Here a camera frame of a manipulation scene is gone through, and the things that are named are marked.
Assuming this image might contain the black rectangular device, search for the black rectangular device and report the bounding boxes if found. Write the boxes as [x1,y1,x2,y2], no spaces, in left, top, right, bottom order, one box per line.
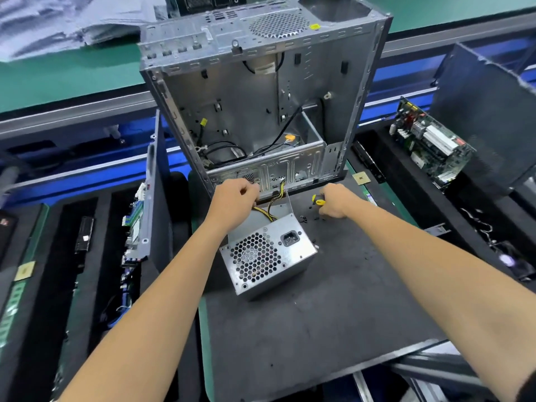
[0,210,18,266]

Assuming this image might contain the large black metal panel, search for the large black metal panel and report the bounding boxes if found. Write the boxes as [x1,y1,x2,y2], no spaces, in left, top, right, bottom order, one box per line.
[430,41,536,199]

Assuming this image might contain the green motherboard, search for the green motherboard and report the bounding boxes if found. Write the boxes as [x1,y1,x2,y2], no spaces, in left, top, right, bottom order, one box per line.
[121,183,152,266]

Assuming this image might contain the small black rectangular component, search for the small black rectangular component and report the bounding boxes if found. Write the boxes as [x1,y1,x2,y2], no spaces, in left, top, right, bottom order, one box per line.
[74,215,97,255]

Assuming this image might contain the silver power supply unit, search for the silver power supply unit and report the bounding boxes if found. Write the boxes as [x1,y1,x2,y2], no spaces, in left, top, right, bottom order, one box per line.
[218,210,320,299]

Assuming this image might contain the black foam tray with recess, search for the black foam tray with recess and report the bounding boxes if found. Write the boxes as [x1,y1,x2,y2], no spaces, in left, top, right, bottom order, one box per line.
[350,119,536,287]

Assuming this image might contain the black cardboard box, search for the black cardboard box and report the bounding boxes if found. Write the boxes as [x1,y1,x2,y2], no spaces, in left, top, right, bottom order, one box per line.
[166,0,250,18]

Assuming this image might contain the blue data cables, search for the blue data cables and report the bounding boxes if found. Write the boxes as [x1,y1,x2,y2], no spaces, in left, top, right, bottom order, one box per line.
[106,304,132,332]

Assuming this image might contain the person's left forearm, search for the person's left forearm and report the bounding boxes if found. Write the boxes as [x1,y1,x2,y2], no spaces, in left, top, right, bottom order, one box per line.
[57,220,229,402]

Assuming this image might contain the small black metal bracket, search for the small black metal bracket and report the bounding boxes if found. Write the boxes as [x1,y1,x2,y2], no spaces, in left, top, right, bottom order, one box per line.
[422,222,454,240]

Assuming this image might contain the green board with white parts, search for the green board with white parts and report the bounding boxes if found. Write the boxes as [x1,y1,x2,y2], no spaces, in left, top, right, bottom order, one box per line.
[387,95,477,191]

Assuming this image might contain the silver metal computer case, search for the silver metal computer case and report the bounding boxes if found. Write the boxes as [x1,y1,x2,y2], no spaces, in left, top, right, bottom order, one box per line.
[137,0,394,203]

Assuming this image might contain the green conveyor belt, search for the green conveyor belt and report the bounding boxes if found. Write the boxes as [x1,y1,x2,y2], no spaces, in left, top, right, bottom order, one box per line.
[0,0,536,114]

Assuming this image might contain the long green memory strip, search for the long green memory strip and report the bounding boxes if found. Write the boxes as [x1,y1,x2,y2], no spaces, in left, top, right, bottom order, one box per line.
[0,205,52,358]
[49,270,82,400]

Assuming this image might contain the scattered small black screws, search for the scattered small black screws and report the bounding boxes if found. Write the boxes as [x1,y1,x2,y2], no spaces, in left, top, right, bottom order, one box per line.
[297,192,329,227]

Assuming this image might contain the black foam tray with slots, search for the black foam tray with slots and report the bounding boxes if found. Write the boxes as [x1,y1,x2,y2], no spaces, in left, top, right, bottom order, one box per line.
[0,182,204,402]

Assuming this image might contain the person's right forearm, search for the person's right forearm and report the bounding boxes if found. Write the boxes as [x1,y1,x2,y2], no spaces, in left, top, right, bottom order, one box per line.
[350,202,536,402]

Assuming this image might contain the dark grey case side panel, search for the dark grey case side panel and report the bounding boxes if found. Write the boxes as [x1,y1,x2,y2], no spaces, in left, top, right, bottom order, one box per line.
[142,108,175,295]

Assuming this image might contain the small black lit fan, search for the small black lit fan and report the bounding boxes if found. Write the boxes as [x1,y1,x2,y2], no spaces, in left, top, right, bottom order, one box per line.
[492,241,534,279]

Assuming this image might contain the stack of grey paper sheets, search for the stack of grey paper sheets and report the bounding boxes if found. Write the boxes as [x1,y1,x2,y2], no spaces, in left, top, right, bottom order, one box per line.
[0,0,169,64]

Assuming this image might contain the person's left hand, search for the person's left hand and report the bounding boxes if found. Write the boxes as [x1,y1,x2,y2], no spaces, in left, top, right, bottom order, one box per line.
[203,178,263,237]

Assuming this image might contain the person's right hand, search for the person's right hand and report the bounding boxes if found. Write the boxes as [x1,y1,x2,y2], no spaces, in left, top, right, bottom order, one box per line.
[313,181,370,221]

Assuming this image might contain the black foam work mat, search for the black foam work mat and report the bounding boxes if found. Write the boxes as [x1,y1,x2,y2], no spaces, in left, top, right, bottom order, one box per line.
[188,157,451,402]

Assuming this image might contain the grey metal conveyor rail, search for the grey metal conveyor rail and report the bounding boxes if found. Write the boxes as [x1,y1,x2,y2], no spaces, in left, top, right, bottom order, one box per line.
[0,11,536,141]

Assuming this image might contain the person's black clothing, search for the person's black clothing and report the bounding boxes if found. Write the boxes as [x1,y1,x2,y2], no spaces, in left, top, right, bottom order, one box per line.
[518,375,536,402]

